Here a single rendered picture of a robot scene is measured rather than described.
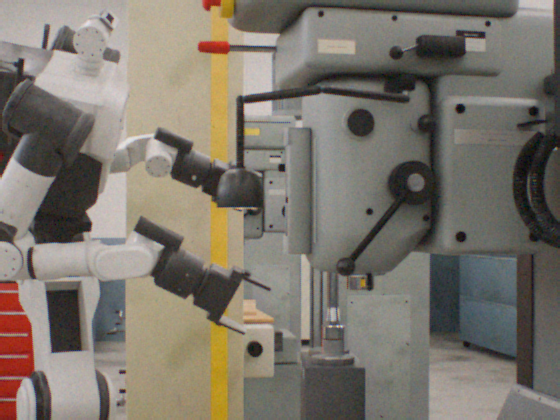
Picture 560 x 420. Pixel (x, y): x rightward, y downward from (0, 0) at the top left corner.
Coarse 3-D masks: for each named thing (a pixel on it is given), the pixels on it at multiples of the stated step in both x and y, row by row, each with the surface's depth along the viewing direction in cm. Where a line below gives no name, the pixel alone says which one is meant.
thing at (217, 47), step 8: (200, 48) 153; (208, 48) 154; (216, 48) 154; (224, 48) 154; (232, 48) 155; (240, 48) 155; (248, 48) 155; (256, 48) 156; (264, 48) 156; (272, 48) 156
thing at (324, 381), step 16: (304, 352) 196; (320, 352) 188; (352, 352) 195; (304, 368) 179; (320, 368) 175; (336, 368) 175; (352, 368) 176; (304, 384) 179; (320, 384) 175; (336, 384) 175; (352, 384) 175; (304, 400) 179; (320, 400) 175; (336, 400) 175; (352, 400) 175; (304, 416) 179; (320, 416) 175; (336, 416) 175; (352, 416) 175
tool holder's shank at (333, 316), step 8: (328, 272) 181; (328, 280) 181; (336, 280) 181; (328, 288) 181; (336, 288) 181; (328, 296) 181; (336, 296) 181; (328, 304) 181; (336, 304) 181; (328, 312) 181; (336, 312) 180; (328, 320) 180; (336, 320) 180
